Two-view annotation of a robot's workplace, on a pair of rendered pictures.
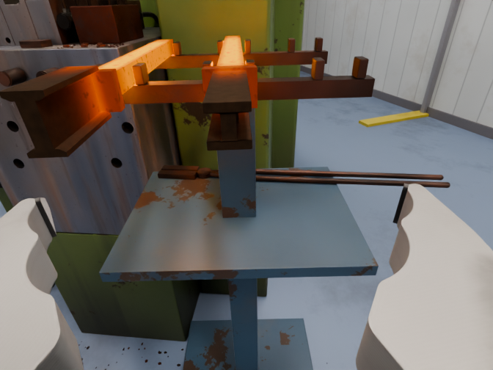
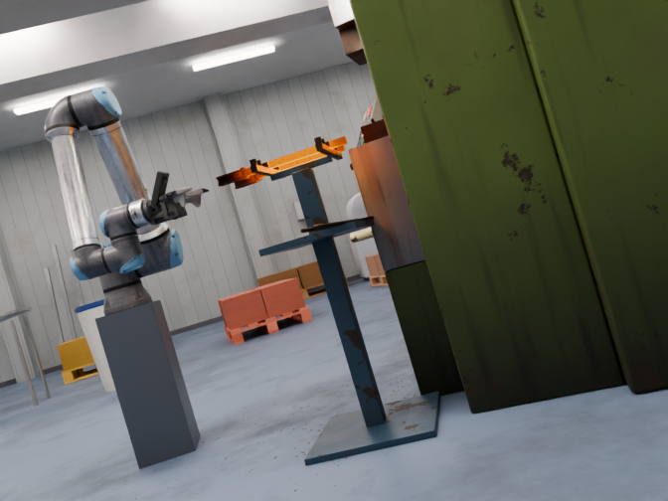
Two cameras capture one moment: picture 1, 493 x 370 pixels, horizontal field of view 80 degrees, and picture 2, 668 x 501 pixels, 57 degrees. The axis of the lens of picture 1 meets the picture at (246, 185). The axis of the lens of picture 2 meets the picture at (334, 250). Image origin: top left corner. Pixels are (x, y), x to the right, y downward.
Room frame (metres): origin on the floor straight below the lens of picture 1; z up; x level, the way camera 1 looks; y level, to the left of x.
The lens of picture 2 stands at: (0.86, -1.93, 0.59)
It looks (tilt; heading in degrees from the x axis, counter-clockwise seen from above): 0 degrees down; 101
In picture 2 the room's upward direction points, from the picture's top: 17 degrees counter-clockwise
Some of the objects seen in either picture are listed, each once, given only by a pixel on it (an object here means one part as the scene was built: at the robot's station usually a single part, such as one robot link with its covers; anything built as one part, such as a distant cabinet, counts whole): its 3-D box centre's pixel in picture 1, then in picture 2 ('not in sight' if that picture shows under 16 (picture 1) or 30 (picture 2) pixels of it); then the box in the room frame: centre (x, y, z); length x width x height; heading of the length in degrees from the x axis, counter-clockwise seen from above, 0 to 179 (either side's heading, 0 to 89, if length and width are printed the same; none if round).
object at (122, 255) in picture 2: not in sight; (125, 253); (-0.22, 0.00, 0.78); 0.12 x 0.09 x 0.12; 13
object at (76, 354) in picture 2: not in sight; (117, 346); (-3.50, 5.01, 0.23); 1.31 x 0.99 x 0.46; 21
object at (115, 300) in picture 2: not in sight; (125, 296); (-0.46, 0.33, 0.65); 0.19 x 0.19 x 0.10
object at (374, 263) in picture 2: not in sight; (406, 261); (0.14, 5.90, 0.20); 1.15 x 0.85 x 0.40; 108
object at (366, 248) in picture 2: not in sight; (371, 235); (-0.43, 7.79, 0.67); 0.69 x 0.62 x 1.35; 20
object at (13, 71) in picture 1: (12, 77); not in sight; (0.59, 0.43, 0.87); 0.04 x 0.03 x 0.03; 173
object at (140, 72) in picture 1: (146, 59); not in sight; (0.45, 0.13, 0.91); 0.23 x 0.06 x 0.02; 0
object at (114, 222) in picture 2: not in sight; (120, 221); (-0.21, 0.00, 0.89); 0.12 x 0.09 x 0.10; 1
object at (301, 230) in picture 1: (239, 211); (321, 237); (0.45, 0.01, 0.64); 0.40 x 0.30 x 0.02; 90
